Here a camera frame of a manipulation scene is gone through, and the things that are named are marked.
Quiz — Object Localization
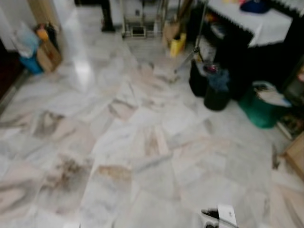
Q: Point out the dark blue cloth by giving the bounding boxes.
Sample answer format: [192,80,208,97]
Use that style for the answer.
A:
[240,0,269,14]

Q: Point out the white plastic bag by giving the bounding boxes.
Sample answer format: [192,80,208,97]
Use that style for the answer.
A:
[12,21,41,58]

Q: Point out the black waste bin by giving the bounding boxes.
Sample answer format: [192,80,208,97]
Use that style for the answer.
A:
[189,59,209,98]
[204,71,232,112]

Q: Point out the green plastic bucket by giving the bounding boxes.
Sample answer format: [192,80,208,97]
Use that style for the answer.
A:
[238,88,285,129]

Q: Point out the black shelf unit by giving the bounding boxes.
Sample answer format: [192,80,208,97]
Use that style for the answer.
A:
[280,57,304,141]

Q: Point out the metal wire trolley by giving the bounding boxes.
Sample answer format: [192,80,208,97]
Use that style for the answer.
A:
[121,0,167,39]

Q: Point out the black post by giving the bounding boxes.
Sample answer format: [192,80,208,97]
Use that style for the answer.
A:
[100,0,116,33]

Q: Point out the blue bag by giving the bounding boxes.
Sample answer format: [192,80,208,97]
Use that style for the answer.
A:
[19,55,44,75]

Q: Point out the white crumpled sheet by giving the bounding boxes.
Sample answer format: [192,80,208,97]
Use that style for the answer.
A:
[252,81,292,108]

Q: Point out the wooden door frame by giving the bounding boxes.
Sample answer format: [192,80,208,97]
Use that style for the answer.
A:
[26,0,61,29]

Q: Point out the grey blue cloth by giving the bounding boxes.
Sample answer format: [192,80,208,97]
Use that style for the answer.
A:
[208,69,231,93]

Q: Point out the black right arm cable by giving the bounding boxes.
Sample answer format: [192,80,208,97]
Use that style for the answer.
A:
[201,208,238,228]

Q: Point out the brown paper bag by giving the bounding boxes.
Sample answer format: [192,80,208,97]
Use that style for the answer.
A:
[36,38,63,73]

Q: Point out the yellow bag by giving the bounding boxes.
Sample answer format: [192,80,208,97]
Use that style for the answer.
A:
[170,32,187,57]

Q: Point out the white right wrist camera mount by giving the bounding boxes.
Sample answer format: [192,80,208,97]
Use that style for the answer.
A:
[218,204,237,228]

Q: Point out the table with white cloth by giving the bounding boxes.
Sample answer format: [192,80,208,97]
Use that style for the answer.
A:
[188,0,304,103]

